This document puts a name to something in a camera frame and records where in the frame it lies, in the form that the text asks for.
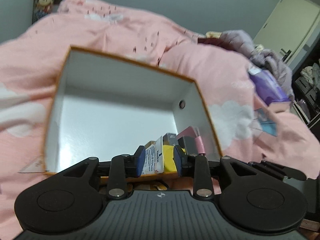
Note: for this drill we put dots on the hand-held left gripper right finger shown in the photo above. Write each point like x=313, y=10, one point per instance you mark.
x=178, y=160

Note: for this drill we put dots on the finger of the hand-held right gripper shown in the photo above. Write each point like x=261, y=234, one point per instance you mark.
x=277, y=169

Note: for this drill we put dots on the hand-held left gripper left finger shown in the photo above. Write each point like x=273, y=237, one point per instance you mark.
x=140, y=160

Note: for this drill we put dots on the white cream tube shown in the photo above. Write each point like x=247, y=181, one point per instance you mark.
x=155, y=158

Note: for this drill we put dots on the gold box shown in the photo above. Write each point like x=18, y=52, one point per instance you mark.
x=149, y=144

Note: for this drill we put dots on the grey box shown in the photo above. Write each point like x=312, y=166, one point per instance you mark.
x=186, y=142

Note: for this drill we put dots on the pink card holder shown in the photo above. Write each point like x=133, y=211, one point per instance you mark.
x=197, y=140

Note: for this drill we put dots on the white cardboard box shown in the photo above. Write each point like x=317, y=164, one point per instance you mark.
x=112, y=110

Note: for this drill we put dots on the black shelf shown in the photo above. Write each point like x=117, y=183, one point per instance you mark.
x=306, y=100

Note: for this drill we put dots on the purple tissue packet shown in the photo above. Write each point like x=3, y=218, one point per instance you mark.
x=267, y=87

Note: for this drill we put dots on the white cloth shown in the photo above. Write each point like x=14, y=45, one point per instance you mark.
x=311, y=75

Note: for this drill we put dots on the lavender puffer jacket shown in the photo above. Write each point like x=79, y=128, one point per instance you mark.
x=262, y=52

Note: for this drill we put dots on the pink printed blanket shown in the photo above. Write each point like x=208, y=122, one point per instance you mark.
x=125, y=30

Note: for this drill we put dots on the cream door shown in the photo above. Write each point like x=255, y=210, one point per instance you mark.
x=287, y=22

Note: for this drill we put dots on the beige plush toy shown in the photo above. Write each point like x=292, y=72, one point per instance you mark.
x=44, y=1

